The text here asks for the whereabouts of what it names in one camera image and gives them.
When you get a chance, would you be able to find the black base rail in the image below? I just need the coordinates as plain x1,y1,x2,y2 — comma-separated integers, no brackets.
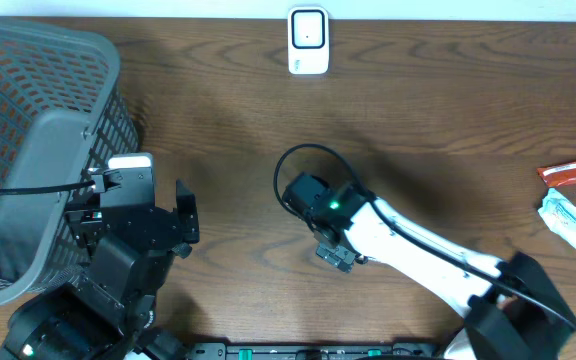
182,336,446,360

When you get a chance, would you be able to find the grey plastic shopping basket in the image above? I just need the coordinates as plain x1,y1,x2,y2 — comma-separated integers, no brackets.
0,17,138,305

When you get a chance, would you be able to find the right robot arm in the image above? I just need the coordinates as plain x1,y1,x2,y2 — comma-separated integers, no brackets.
284,182,576,359

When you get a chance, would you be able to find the white barcode scanner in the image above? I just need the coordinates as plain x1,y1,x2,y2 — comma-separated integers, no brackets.
287,6,330,75

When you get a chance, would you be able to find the red chocolate bar wrapper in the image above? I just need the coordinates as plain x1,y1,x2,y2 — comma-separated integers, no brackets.
537,161,576,188

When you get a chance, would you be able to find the teal tissue packet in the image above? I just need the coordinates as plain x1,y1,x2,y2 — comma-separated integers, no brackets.
538,188,576,250

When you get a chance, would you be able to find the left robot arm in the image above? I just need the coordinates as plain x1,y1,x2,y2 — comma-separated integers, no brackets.
0,167,199,360

